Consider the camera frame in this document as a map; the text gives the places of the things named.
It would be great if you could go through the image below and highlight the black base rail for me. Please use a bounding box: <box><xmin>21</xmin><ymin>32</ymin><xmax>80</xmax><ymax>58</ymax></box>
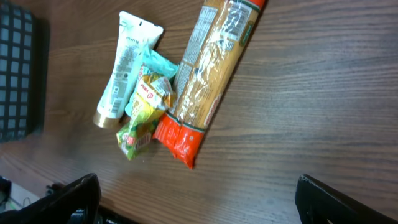
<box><xmin>96</xmin><ymin>205</ymin><xmax>139</xmax><ymax>224</ymax></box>

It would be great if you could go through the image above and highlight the orange spaghetti packet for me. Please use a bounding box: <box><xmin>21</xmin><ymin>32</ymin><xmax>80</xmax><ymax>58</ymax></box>
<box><xmin>154</xmin><ymin>0</ymin><xmax>267</xmax><ymax>169</ymax></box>

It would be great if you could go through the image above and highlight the grey plastic mesh basket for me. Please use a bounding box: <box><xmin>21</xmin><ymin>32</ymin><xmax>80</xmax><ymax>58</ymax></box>
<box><xmin>1</xmin><ymin>1</ymin><xmax>50</xmax><ymax>143</ymax></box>

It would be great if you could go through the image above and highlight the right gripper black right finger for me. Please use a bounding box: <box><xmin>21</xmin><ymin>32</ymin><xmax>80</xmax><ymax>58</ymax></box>
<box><xmin>295</xmin><ymin>174</ymin><xmax>397</xmax><ymax>224</ymax></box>

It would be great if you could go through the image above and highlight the white tube gold cap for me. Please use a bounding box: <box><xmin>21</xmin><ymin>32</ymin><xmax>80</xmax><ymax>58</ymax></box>
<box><xmin>93</xmin><ymin>11</ymin><xmax>164</xmax><ymax>129</ymax></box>

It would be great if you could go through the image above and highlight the green tea packet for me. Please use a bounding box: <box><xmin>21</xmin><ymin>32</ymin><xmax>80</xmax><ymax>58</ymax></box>
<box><xmin>116</xmin><ymin>65</ymin><xmax>178</xmax><ymax>160</ymax></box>

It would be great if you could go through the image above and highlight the teal snack packet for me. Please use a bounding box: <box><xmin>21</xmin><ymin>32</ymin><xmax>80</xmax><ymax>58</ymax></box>
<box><xmin>125</xmin><ymin>45</ymin><xmax>178</xmax><ymax>118</ymax></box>

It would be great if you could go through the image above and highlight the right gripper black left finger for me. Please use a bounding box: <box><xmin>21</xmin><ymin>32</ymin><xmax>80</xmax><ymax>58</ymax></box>
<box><xmin>1</xmin><ymin>173</ymin><xmax>101</xmax><ymax>224</ymax></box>

